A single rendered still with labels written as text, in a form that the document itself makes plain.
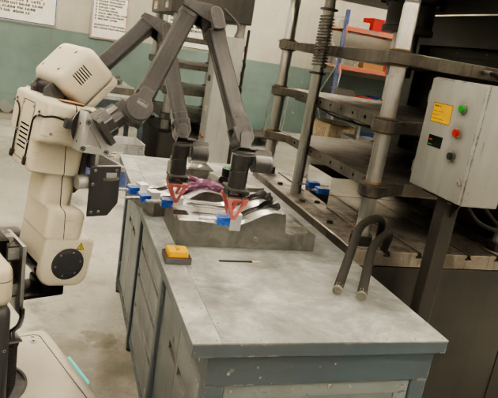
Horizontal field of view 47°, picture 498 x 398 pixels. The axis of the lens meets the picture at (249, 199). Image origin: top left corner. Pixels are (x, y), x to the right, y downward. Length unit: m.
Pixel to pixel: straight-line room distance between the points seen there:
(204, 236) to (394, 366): 0.74
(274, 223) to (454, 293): 0.94
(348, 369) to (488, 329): 1.32
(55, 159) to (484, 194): 1.38
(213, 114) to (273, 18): 3.72
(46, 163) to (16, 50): 7.31
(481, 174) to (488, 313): 0.89
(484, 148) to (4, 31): 7.80
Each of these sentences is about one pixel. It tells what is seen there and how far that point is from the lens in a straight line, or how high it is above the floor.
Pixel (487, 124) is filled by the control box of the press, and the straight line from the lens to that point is 1.99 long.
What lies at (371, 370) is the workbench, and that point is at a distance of 1.59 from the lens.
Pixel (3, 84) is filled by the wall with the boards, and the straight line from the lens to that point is 9.11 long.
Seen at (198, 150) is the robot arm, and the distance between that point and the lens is 1.99.
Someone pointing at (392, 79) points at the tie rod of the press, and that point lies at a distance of 2.19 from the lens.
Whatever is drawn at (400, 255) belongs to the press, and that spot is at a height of 0.77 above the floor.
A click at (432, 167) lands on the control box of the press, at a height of 1.16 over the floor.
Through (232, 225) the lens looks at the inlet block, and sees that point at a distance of 1.78.
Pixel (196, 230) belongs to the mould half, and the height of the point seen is 0.85.
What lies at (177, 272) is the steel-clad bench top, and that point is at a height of 0.80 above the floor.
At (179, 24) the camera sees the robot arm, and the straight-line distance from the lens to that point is 1.79.
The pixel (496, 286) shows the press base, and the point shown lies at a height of 0.65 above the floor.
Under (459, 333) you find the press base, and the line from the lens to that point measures 2.70.
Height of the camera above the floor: 1.46
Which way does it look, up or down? 15 degrees down
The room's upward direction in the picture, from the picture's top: 9 degrees clockwise
